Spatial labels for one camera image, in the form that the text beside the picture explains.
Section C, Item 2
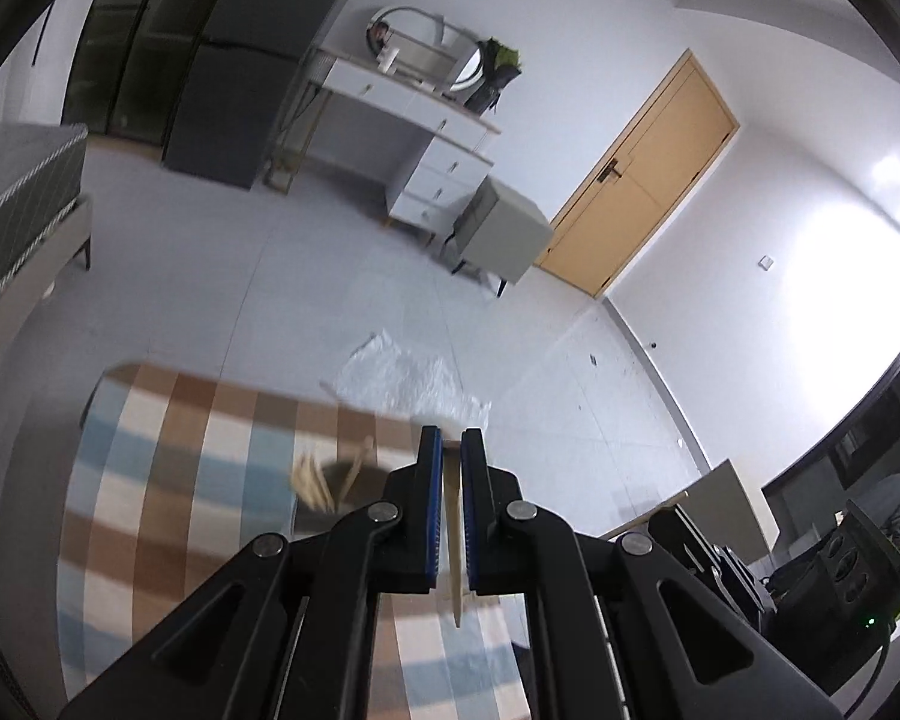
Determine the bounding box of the dark glass cabinet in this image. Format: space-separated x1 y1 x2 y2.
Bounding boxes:
64 0 241 140

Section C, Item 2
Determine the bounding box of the white grey utensil holder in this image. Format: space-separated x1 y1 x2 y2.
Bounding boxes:
291 461 391 537

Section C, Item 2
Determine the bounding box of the yellow wooden door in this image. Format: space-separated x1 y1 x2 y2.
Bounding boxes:
532 49 742 297

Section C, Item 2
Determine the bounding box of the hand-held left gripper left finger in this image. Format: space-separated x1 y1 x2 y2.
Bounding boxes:
60 426 443 720

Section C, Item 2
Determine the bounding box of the dark grey quilted mattress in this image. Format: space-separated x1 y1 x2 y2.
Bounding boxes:
0 124 89 331

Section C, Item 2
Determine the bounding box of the white dressing table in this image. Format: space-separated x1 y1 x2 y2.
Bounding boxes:
266 45 503 241

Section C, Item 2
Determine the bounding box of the clear plastic sheet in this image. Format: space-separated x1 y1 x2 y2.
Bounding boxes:
321 328 492 428

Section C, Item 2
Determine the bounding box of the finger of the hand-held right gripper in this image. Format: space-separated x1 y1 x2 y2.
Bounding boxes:
649 502 777 627

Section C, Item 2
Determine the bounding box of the light wooden chopstick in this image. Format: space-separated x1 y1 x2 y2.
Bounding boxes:
442 446 467 629

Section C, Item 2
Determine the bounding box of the checkered tablecloth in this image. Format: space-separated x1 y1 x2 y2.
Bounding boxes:
56 364 533 720

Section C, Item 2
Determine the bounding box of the black wrapped flower bouquet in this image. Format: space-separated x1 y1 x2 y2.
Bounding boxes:
461 36 524 115

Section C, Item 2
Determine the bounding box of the grey bed frame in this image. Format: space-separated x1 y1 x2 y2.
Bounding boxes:
0 195 95 361

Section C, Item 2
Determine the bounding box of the dark grey refrigerator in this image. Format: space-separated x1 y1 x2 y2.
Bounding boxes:
161 0 376 192

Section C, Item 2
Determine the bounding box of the grey nightstand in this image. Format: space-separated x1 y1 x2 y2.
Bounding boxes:
442 176 554 297

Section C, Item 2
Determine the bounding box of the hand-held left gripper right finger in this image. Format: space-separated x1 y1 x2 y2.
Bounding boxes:
461 427 845 720

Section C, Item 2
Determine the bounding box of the pile of wooden chopsticks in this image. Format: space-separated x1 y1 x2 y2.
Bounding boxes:
291 435 376 511

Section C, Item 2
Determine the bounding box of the black cable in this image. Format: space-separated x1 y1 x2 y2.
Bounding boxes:
840 626 897 720

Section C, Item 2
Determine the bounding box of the white wardrobe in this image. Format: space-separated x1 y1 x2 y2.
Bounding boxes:
0 0 121 128

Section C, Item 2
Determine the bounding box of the grey board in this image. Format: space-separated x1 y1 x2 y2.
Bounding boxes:
600 457 773 563

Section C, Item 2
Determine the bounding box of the oval mirror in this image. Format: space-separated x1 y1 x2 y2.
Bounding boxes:
364 6 488 95

